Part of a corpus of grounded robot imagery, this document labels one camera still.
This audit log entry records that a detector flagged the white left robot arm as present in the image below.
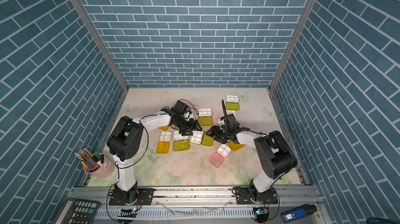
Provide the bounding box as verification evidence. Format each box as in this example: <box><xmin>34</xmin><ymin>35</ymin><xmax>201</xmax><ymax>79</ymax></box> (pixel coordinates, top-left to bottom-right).
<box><xmin>107</xmin><ymin>111</ymin><xmax>202</xmax><ymax>205</ymax></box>

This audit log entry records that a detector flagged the pink pillbox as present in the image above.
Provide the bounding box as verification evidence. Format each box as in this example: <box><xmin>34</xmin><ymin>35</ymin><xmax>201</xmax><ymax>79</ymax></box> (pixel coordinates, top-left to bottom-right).
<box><xmin>209</xmin><ymin>144</ymin><xmax>232</xmax><ymax>168</ymax></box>

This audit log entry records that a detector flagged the clear pillbox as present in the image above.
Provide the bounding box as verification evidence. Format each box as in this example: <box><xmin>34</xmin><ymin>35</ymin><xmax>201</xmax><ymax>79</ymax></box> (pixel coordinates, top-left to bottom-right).
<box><xmin>227</xmin><ymin>110</ymin><xmax>237</xmax><ymax>118</ymax></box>

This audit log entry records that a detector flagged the small orange pillbox front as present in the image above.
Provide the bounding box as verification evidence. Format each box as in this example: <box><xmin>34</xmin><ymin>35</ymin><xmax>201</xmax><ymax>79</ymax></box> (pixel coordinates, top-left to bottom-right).
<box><xmin>156</xmin><ymin>131</ymin><xmax>172</xmax><ymax>154</ymax></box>

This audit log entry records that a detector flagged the orange pillbox back left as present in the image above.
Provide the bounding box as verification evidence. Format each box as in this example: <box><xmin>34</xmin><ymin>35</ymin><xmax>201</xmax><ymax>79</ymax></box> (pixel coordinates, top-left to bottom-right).
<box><xmin>159</xmin><ymin>126</ymin><xmax>169</xmax><ymax>131</ymax></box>

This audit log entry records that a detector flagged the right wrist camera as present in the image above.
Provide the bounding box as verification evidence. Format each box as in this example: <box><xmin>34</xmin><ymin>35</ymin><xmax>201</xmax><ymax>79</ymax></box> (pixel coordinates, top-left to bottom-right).
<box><xmin>221</xmin><ymin>100</ymin><xmax>240</xmax><ymax>132</ymax></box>

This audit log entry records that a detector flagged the blue handheld device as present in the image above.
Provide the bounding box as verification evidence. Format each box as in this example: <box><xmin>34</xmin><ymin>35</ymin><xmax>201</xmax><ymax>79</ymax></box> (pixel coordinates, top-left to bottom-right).
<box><xmin>280</xmin><ymin>204</ymin><xmax>317</xmax><ymax>223</ymax></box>

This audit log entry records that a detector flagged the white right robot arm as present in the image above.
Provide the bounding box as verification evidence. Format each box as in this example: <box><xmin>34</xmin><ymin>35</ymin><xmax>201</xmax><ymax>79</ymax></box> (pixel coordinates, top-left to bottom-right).
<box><xmin>206</xmin><ymin>126</ymin><xmax>297</xmax><ymax>203</ymax></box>

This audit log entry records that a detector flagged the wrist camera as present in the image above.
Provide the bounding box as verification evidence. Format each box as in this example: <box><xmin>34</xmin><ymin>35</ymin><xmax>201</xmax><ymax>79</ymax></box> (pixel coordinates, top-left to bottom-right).
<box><xmin>221</xmin><ymin>100</ymin><xmax>240</xmax><ymax>132</ymax></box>
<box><xmin>171</xmin><ymin>101</ymin><xmax>192</xmax><ymax>120</ymax></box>

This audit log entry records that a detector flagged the pink pencil cup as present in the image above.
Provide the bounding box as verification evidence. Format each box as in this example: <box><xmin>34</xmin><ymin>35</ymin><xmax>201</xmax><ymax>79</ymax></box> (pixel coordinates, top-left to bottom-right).
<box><xmin>75</xmin><ymin>148</ymin><xmax>115</xmax><ymax>180</ymax></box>

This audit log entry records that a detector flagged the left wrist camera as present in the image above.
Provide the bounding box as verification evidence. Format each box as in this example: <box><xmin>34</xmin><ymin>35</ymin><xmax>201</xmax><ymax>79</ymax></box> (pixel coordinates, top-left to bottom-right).
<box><xmin>171</xmin><ymin>101</ymin><xmax>192</xmax><ymax>120</ymax></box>

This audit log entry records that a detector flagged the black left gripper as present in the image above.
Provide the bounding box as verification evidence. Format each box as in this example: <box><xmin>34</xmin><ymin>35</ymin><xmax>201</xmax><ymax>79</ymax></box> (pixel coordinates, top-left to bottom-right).
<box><xmin>175</xmin><ymin>117</ymin><xmax>203</xmax><ymax>136</ymax></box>

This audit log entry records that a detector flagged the orange pillbox right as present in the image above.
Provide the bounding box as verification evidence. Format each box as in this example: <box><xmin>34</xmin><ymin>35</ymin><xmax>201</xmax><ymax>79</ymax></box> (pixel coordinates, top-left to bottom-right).
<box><xmin>227</xmin><ymin>141</ymin><xmax>245</xmax><ymax>151</ymax></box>

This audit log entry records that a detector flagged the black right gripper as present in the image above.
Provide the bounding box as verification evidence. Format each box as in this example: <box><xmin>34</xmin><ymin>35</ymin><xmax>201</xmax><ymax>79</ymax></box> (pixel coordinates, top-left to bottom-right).
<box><xmin>206</xmin><ymin>125</ymin><xmax>231</xmax><ymax>144</ymax></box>

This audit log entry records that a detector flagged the green pillbox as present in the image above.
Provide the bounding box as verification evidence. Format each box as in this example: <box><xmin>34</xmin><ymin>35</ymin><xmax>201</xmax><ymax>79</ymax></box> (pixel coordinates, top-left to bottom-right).
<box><xmin>190</xmin><ymin>131</ymin><xmax>214</xmax><ymax>146</ymax></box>
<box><xmin>226</xmin><ymin>95</ymin><xmax>240</xmax><ymax>111</ymax></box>
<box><xmin>198</xmin><ymin>108</ymin><xmax>213</xmax><ymax>127</ymax></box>
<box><xmin>173</xmin><ymin>130</ymin><xmax>190</xmax><ymax>152</ymax></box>

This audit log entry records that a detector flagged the black calculator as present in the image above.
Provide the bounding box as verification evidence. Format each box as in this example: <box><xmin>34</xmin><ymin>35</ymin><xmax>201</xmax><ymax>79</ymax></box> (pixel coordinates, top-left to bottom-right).
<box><xmin>53</xmin><ymin>198</ymin><xmax>100</xmax><ymax>224</ymax></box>

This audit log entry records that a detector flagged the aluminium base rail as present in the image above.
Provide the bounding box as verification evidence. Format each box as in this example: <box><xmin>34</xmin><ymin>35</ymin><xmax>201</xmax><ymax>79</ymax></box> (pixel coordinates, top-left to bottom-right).
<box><xmin>70</xmin><ymin>185</ymin><xmax>329</xmax><ymax>224</ymax></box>

